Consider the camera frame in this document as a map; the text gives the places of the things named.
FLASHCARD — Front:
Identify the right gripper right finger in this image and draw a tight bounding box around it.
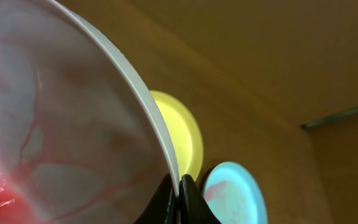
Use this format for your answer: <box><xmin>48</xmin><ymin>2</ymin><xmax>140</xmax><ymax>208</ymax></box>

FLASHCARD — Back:
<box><xmin>179</xmin><ymin>174</ymin><xmax>221</xmax><ymax>224</ymax></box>

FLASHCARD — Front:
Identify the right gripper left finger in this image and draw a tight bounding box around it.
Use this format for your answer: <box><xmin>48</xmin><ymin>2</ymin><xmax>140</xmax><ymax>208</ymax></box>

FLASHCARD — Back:
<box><xmin>134</xmin><ymin>174</ymin><xmax>176</xmax><ymax>224</ymax></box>

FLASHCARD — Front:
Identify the light blue plate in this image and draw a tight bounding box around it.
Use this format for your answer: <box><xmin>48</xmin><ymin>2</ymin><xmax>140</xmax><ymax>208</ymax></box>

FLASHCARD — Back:
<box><xmin>203</xmin><ymin>162</ymin><xmax>269</xmax><ymax>224</ymax></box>

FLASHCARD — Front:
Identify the yellow-green plate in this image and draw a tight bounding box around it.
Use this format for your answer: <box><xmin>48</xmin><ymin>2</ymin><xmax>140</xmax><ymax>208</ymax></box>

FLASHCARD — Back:
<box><xmin>151</xmin><ymin>90</ymin><xmax>204</xmax><ymax>180</ymax></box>

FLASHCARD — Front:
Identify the white plate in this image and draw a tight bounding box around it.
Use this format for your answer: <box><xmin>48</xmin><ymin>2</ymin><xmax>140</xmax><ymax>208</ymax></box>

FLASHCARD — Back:
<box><xmin>0</xmin><ymin>1</ymin><xmax>179</xmax><ymax>224</ymax></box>

